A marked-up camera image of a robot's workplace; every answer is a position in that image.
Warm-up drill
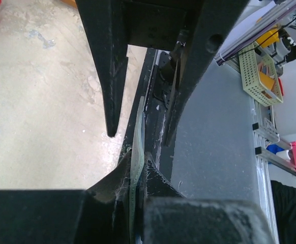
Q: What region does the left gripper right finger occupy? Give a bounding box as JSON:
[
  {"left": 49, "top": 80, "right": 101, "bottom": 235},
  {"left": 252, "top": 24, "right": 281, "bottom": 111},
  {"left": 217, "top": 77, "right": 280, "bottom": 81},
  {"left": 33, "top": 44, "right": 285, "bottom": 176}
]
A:
[{"left": 141, "top": 152, "right": 275, "bottom": 243}]

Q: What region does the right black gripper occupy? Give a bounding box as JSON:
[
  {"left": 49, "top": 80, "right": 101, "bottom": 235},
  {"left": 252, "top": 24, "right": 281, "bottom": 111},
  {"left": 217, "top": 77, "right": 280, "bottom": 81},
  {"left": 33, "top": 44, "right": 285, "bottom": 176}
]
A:
[{"left": 76, "top": 0, "right": 248, "bottom": 146}]

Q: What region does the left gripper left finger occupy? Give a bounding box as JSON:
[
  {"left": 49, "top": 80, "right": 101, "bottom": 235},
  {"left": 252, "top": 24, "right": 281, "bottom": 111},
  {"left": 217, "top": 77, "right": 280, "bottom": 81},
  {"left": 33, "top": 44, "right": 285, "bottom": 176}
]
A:
[{"left": 0, "top": 152, "right": 131, "bottom": 243}]

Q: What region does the green leather card holder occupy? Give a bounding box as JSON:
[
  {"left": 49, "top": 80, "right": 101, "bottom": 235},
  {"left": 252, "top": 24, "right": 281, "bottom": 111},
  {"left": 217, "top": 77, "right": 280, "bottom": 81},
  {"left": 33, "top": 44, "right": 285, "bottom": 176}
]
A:
[{"left": 129, "top": 96, "right": 145, "bottom": 243}]

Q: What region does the cream perforated basket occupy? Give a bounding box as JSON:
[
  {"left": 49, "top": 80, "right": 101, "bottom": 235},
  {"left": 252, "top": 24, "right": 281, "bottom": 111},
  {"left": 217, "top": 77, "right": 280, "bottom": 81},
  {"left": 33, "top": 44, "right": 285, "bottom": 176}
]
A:
[{"left": 239, "top": 42, "right": 283, "bottom": 107}]

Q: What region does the person in black shirt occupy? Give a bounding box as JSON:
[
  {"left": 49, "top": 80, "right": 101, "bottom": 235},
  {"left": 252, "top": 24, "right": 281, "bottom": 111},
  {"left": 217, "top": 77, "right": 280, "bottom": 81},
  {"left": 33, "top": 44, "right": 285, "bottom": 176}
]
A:
[{"left": 271, "top": 180, "right": 296, "bottom": 244}]

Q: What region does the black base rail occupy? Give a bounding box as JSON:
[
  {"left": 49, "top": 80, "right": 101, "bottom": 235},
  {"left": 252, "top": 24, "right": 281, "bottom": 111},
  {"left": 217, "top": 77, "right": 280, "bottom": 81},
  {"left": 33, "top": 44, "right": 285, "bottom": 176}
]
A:
[{"left": 119, "top": 48, "right": 176, "bottom": 185}]

